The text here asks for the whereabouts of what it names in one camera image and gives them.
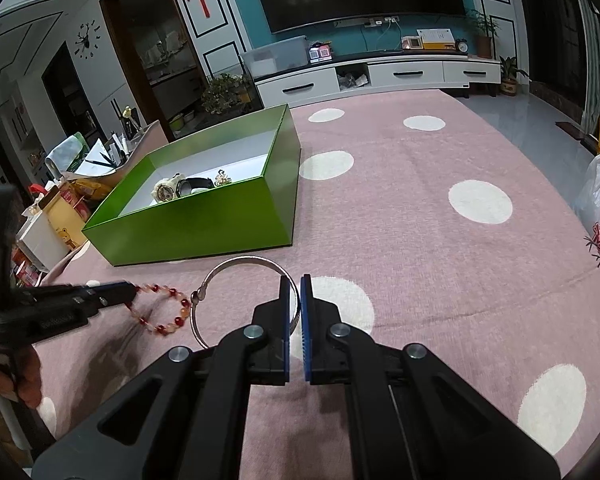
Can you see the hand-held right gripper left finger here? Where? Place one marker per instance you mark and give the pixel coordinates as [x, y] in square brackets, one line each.
[285, 332]

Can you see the desk calendar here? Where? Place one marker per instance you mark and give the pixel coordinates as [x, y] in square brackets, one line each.
[436, 37]

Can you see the tall potted plant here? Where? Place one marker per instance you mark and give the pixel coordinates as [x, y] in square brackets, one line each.
[484, 45]

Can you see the person's left hand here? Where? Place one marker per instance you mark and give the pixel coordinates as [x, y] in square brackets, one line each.
[27, 377]

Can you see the white television cabinet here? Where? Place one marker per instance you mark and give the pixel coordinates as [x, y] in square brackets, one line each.
[300, 87]

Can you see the cardboard pen holder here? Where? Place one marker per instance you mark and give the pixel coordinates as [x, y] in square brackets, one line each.
[147, 142]

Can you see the black wall clock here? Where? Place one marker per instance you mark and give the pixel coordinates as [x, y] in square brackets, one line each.
[87, 40]

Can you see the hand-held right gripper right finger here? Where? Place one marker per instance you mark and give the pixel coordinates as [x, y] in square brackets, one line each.
[306, 332]

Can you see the white plastic container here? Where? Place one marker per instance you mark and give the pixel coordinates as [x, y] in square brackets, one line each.
[40, 247]

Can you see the green white rolled sheet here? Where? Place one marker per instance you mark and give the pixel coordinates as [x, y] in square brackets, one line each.
[65, 152]

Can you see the glass tank with plants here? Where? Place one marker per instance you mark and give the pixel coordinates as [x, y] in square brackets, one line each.
[225, 95]

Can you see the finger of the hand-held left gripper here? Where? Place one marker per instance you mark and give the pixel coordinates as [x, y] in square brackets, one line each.
[112, 301]
[112, 286]

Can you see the green cardboard box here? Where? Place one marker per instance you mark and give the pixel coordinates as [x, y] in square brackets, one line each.
[205, 230]

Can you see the yellow bear bottle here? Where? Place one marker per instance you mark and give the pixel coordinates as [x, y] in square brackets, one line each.
[62, 225]

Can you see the white power strip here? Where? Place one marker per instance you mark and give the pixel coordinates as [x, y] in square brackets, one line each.
[365, 22]

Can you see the small potted plant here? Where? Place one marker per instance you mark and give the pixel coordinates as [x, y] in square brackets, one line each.
[510, 85]

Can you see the small white device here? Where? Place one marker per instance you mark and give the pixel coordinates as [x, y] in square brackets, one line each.
[411, 43]

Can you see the yellow snack packets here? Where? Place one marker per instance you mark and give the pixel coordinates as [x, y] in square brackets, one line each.
[95, 191]

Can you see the dark brown wrist watch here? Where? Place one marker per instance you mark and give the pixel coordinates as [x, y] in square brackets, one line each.
[183, 188]

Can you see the clear plastic storage box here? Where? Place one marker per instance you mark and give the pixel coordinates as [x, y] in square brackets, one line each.
[275, 57]

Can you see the metal bangle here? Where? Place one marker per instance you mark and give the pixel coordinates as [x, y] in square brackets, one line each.
[200, 294]

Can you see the white wrist watch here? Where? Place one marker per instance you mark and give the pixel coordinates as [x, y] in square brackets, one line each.
[164, 191]

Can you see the white paper sheets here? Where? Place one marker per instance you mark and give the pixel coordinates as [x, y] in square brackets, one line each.
[97, 157]

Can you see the gold brooch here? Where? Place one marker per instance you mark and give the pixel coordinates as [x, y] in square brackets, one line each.
[222, 179]

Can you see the black alarm clock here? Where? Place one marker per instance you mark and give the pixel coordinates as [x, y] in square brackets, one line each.
[462, 46]

